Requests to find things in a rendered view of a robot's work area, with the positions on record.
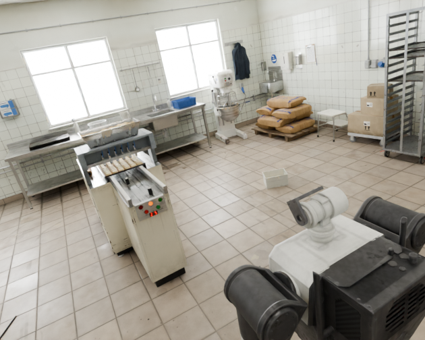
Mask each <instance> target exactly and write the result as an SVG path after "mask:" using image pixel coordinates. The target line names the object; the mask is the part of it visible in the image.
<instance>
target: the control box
mask: <svg viewBox="0 0 425 340"><path fill-rule="evenodd" d="M159 198H162V201H161V202H159ZM149 202H152V205H151V206H150V205H149ZM157 205H159V206H160V209H157ZM139 206H143V209H139ZM134 207H135V209H136V213H137V216H138V220H139V221H143V220H144V219H147V218H149V217H151V215H152V216H155V213H154V212H155V211H156V212H157V213H156V214H159V213H162V212H164V211H166V210H168V208H167V204H166V201H165V197H164V195H163V194H160V195H158V196H155V197H153V198H150V199H148V200H145V201H143V202H140V203H137V204H135V205H134ZM145 210H148V214H145V212H144V211H145ZM151 213H152V214H151Z"/></svg>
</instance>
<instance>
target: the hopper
mask: <svg viewBox="0 0 425 340"><path fill-rule="evenodd" d="M124 122H128V123H129V124H126V125H122V126H119V127H117V124H122V123H124ZM112 126H113V127H115V128H112ZM139 126H140V120H138V119H135V118H129V119H125V120H123V121H118V122H115V123H110V124H108V125H103V126H100V127H96V128H93V129H90V130H86V131H83V132H78V134H79V135H80V137H81V138H82V139H83V141H85V143H87V145H88V146H89V147H90V148H96V147H98V146H102V145H105V144H109V143H112V142H116V141H118V140H123V139H125V138H129V137H132V136H136V135H138V130H139ZM110 128H112V129H110ZM102 129H106V130H105V131H102V132H101V130H102Z"/></svg>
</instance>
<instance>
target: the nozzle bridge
mask: <svg viewBox="0 0 425 340"><path fill-rule="evenodd" d="M134 142H135V147H136V150H134V149H133V144H134ZM121 145H122V149H123V154H122V153H121V150H120V148H121ZM128 145H129V150H130V152H128V151H127V147H126V146H128ZM156 147H157V146H156V143H155V140H154V135H153V133H152V132H150V131H148V130H146V129H144V128H142V129H139V130H138V135H136V136H132V137H129V138H125V139H122V140H118V141H116V142H112V143H109V144H105V145H102V146H98V147H96V148H90V147H89V146H88V145H83V146H80V147H77V148H74V150H75V153H76V156H77V158H78V162H79V164H80V166H81V168H82V171H83V174H84V177H85V179H86V182H87V184H88V186H89V185H92V182H91V179H90V176H89V174H88V171H87V170H88V169H89V168H92V167H95V166H98V165H102V164H104V163H108V162H111V161H114V160H117V159H120V158H123V157H127V156H130V155H132V154H136V153H138V152H142V151H144V150H148V152H149V155H150V159H151V161H152V162H153V163H156V162H158V161H157V156H156V153H155V150H154V149H155V148H156ZM115 148H116V152H117V156H115V153H114V149H115ZM108 149H109V150H108ZM102 151H103V156H104V160H102V158H101V153H102ZM107 151H109V152H110V155H111V158H109V157H108V153H107Z"/></svg>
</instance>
